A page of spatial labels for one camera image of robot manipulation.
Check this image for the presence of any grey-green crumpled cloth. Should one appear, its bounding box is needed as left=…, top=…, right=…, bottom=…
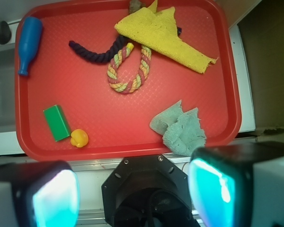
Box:
left=150, top=100, right=207, bottom=157

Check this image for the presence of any blue plastic bottle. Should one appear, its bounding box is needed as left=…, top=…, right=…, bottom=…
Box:
left=18, top=17, right=43, bottom=76

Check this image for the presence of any yellow microfiber cloth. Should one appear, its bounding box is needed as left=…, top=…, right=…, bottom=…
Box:
left=114, top=0, right=217, bottom=74

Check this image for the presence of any green rectangular block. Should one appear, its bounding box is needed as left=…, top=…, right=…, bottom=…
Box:
left=43, top=105, right=71, bottom=141

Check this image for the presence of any yellow rubber duck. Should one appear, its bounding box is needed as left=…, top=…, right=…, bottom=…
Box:
left=71, top=129, right=89, bottom=148

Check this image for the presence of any dark purple rope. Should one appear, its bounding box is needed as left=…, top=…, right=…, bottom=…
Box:
left=69, top=26, right=182, bottom=64

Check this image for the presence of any red plastic tray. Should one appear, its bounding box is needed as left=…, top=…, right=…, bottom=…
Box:
left=15, top=0, right=241, bottom=161

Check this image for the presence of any black octagonal mount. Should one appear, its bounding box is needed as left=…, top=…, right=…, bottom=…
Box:
left=101, top=155, right=199, bottom=227

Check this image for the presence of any black knob at left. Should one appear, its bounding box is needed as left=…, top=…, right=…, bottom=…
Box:
left=0, top=21, right=12, bottom=45

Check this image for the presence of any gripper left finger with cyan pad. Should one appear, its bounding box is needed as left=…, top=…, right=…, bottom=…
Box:
left=0, top=161, right=80, bottom=227

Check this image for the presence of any brown lumpy object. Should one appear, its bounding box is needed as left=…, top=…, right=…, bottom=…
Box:
left=128, top=0, right=145, bottom=14

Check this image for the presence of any multicolour braided rope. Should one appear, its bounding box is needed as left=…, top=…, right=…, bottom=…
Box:
left=106, top=43, right=152, bottom=95

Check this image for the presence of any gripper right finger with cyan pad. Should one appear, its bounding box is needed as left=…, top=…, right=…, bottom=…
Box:
left=188, top=141, right=284, bottom=227

